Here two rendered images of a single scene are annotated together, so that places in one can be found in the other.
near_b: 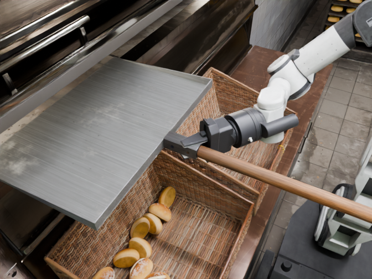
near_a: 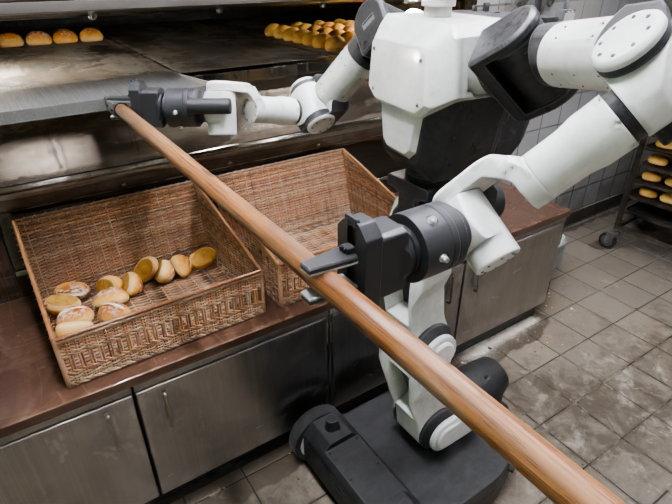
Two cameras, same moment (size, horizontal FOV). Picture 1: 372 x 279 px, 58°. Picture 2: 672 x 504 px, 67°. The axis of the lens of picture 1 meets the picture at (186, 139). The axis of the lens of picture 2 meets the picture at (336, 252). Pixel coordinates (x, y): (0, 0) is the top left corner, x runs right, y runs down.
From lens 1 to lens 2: 1.08 m
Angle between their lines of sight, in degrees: 26
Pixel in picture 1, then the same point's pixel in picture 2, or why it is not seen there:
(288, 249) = (359, 417)
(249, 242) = (248, 326)
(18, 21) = not seen: outside the picture
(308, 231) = not seen: hidden behind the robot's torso
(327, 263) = (402, 454)
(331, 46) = (341, 60)
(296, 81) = (308, 104)
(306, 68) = (322, 90)
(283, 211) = not seen: hidden behind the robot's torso
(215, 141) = (136, 102)
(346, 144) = (590, 354)
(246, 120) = (175, 91)
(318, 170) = (511, 369)
